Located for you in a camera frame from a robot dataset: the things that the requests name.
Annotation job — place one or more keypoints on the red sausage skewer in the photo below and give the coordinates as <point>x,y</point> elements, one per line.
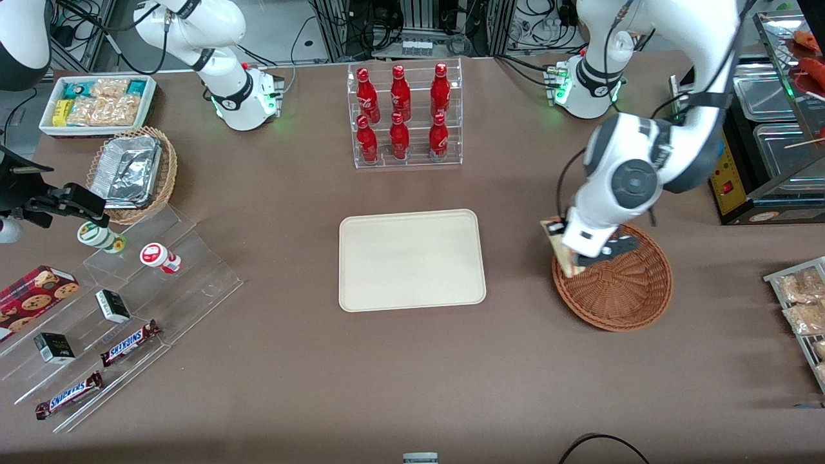
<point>809,40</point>
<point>809,71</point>

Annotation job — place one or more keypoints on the red tartan cookie box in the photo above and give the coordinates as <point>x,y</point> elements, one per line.
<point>35,293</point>

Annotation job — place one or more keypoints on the teal snack packet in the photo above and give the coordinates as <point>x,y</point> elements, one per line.
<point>76,89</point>
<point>136,86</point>

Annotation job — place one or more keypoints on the beige plastic tray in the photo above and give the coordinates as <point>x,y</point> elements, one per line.
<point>412,261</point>

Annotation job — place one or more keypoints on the brown wicker basket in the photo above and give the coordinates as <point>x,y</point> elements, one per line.
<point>619,296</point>

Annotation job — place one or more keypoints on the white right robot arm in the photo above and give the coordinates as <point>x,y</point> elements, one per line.
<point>238,96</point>

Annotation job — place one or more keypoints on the small grey device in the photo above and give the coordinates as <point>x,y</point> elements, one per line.
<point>420,459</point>

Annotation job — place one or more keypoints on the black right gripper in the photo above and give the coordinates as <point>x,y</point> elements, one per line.
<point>18,191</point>

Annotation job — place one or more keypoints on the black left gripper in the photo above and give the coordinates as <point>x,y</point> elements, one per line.
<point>554,232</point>

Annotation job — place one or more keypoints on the clear snack bag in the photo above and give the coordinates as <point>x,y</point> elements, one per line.
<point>799,287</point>
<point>821,374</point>
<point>820,349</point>
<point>805,319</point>

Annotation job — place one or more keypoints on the green sunflower lidded cup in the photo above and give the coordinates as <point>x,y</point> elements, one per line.
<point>100,237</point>

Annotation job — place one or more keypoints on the yellow snack packet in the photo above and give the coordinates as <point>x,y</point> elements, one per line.
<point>60,113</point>

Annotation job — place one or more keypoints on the small green lit box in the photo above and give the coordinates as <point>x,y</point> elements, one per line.
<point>675,96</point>

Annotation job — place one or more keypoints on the small black carton box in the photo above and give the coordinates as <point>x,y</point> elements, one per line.
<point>113,306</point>
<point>55,348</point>

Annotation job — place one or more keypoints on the clear acrylic bottle rack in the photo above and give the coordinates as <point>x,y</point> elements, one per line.
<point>417,129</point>

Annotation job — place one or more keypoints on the red cola bottle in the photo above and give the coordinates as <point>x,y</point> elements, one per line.
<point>400,96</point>
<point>367,145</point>
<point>440,93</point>
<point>399,138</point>
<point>438,138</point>
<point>367,96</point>

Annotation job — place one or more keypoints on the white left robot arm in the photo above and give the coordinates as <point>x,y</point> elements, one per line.
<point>596,219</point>

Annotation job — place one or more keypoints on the light wicker basket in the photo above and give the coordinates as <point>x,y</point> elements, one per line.
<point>164,187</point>

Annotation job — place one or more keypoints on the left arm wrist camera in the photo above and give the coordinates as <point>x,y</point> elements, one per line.
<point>622,247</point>

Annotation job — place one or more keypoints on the aluminium foil container stack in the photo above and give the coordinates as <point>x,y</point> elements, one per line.
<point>126,171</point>

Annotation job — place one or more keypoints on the black food warmer appliance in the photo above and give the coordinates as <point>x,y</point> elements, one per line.
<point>728,187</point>

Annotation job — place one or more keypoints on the clear cracker bag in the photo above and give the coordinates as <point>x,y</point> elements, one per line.
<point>109,87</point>
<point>132,108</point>
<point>93,111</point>

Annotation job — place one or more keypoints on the steel food pan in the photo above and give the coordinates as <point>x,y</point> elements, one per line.
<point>764,93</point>
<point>789,158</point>

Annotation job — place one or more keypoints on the arm base connector block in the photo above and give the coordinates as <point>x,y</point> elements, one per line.
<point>274,90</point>
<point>554,80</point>

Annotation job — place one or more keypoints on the grey power strip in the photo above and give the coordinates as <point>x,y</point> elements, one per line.
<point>417,46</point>

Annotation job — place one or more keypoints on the red lidded cup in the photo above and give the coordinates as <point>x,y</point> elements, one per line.
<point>158,256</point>

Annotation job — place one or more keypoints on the triangle sandwich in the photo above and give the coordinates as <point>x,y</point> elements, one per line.
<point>562,258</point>

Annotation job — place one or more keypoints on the brown Snickers bar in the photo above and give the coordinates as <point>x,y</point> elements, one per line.
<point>69,395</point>
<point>130,343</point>

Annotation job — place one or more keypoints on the clear acrylic stepped shelf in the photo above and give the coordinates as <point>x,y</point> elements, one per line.
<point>193,283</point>

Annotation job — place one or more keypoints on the white rectangular bin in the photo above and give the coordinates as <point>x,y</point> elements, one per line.
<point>97,131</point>

